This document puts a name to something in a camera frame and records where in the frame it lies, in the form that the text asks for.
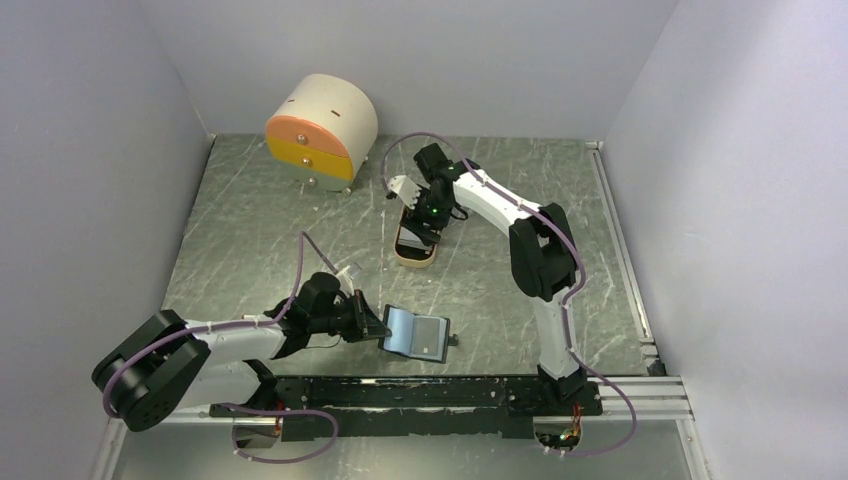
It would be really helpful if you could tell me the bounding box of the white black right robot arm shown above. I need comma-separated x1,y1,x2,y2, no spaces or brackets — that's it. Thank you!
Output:
387,143,587,414

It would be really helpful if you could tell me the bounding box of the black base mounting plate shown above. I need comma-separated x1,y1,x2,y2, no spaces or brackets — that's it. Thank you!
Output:
247,374,603,441

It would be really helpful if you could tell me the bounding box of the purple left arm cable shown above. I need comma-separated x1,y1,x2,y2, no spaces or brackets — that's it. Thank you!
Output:
101,230,342,465

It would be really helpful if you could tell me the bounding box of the cream mini drawer cabinet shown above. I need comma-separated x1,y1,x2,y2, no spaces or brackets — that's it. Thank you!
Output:
265,73,378,195

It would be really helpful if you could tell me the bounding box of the black leather card holder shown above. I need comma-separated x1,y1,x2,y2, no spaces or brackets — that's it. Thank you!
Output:
378,304,459,364

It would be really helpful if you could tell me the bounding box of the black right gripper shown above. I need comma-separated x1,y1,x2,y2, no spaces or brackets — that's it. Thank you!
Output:
400,184,452,247

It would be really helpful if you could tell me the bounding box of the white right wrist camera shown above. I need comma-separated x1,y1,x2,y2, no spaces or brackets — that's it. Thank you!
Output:
387,175,422,211

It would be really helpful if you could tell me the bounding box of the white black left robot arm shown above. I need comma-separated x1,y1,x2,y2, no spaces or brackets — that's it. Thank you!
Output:
91,272,391,432

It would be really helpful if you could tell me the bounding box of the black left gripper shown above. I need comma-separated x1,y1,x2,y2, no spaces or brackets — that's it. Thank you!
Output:
310,289,392,343

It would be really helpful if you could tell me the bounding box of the beige oval plastic tray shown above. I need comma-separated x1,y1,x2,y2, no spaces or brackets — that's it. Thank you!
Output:
393,206,437,269

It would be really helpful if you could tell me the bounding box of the stack of credit cards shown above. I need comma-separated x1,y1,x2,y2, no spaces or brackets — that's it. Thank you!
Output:
396,223,441,252

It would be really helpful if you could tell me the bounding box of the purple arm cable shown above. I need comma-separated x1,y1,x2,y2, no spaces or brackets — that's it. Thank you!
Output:
101,230,342,465
382,131,639,460

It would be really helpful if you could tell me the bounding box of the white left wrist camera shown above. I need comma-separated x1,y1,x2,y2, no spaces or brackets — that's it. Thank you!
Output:
335,262,362,296

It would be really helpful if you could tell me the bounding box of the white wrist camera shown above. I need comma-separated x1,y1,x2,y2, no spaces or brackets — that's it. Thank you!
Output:
335,262,362,296
387,175,422,211

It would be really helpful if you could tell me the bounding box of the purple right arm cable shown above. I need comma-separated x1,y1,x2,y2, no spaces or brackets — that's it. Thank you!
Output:
382,131,639,460

